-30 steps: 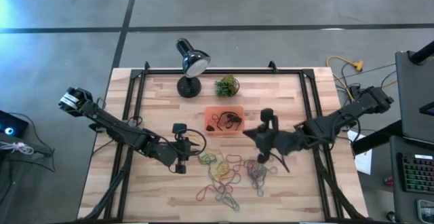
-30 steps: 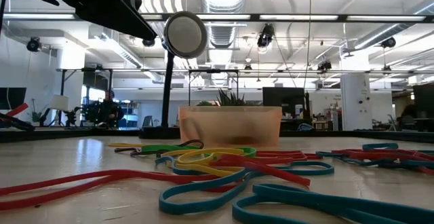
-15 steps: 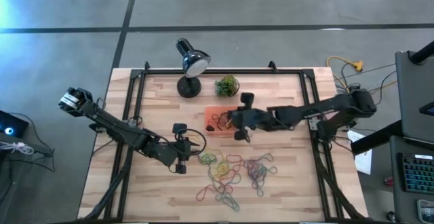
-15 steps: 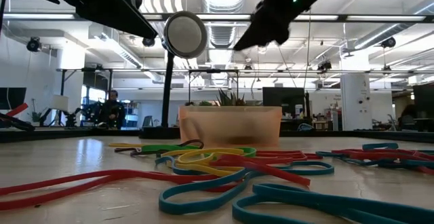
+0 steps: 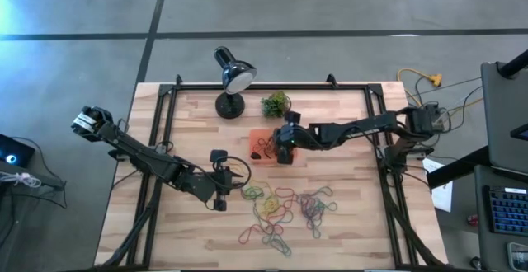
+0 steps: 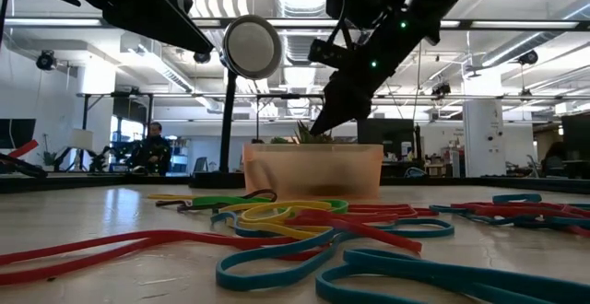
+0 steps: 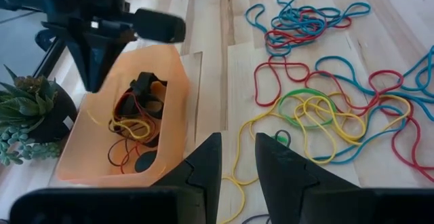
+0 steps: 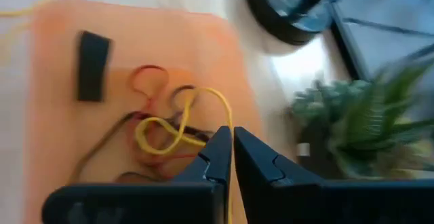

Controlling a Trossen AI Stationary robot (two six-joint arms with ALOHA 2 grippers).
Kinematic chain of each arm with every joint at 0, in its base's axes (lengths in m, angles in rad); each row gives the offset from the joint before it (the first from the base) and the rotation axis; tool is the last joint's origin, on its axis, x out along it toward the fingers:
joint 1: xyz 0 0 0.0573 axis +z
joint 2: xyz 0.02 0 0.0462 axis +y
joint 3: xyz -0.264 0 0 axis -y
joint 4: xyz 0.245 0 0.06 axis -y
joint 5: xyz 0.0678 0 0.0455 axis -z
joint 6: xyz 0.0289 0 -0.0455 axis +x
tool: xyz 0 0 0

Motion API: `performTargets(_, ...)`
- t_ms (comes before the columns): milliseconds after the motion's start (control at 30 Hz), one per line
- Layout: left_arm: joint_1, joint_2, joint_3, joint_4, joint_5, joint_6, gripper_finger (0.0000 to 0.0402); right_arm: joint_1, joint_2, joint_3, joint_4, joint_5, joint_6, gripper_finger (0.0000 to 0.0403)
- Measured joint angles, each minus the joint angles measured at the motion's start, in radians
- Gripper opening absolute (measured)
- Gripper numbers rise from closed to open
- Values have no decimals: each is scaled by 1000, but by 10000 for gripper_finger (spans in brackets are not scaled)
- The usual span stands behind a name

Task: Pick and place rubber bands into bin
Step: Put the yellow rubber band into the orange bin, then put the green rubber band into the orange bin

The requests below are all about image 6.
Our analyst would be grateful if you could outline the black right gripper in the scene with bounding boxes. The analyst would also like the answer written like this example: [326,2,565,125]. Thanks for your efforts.
[310,30,407,136]

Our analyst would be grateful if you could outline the green rubber band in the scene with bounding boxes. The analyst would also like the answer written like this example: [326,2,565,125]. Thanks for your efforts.
[320,197,351,216]
[191,194,274,209]

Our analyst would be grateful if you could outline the red rubber band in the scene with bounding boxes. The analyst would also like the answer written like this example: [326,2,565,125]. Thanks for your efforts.
[348,203,440,218]
[284,207,424,254]
[450,201,590,237]
[0,228,326,287]

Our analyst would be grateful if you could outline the yellow rubber band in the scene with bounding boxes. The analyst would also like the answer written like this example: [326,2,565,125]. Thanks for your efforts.
[224,199,334,241]
[147,193,200,203]

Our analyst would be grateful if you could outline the teal rubber band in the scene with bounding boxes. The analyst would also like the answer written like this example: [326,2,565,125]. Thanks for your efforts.
[368,217,456,240]
[428,204,590,231]
[315,247,590,304]
[491,193,544,205]
[215,227,345,293]
[210,210,299,240]

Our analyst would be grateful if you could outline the orange translucent plastic bin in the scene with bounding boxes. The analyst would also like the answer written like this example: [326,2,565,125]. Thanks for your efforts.
[242,143,384,201]

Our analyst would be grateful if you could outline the small green potted plant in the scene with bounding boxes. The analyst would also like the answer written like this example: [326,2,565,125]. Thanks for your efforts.
[269,119,336,146]

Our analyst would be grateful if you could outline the black desk lamp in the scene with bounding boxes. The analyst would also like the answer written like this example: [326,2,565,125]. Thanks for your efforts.
[188,14,283,190]

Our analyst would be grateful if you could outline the blue storage shelf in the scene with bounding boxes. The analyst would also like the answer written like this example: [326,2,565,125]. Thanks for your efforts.
[168,135,190,173]

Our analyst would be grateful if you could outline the white box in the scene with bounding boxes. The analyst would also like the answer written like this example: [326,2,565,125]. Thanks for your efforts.
[68,129,95,152]

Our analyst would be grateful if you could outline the white pillar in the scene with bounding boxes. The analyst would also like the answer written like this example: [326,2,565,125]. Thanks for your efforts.
[462,99,507,178]

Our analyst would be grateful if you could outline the red slanted bar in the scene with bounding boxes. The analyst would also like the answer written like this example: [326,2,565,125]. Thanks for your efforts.
[7,138,41,159]

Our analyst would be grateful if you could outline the black slanted bar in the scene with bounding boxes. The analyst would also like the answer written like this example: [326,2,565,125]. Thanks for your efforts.
[0,151,49,180]

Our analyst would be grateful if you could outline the black background rig frame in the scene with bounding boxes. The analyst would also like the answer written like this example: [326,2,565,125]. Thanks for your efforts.
[254,92,326,145]
[76,90,156,172]

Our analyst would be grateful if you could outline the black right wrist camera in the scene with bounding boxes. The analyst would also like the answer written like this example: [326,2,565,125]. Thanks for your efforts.
[307,38,345,71]

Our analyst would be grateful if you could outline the silver ventilation duct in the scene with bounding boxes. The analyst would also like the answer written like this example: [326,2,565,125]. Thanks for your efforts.
[271,0,338,117]

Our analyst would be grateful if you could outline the blue cable coil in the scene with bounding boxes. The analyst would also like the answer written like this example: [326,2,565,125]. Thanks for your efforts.
[404,166,430,180]

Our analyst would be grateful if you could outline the black frame beam with lights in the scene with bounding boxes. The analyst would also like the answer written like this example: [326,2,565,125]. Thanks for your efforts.
[0,16,590,32]

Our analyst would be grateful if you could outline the black aluminium table frame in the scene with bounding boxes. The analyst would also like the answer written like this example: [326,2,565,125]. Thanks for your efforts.
[0,172,590,196]

